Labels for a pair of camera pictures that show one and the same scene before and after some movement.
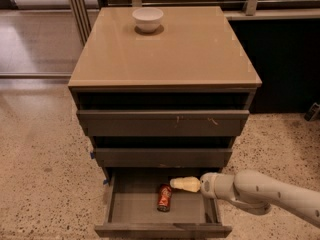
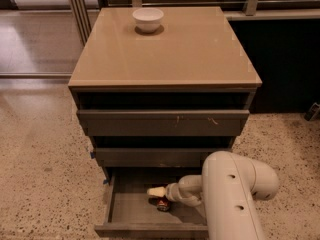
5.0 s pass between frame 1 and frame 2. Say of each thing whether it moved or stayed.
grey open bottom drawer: stayed
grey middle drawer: stayed
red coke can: stayed
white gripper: moved
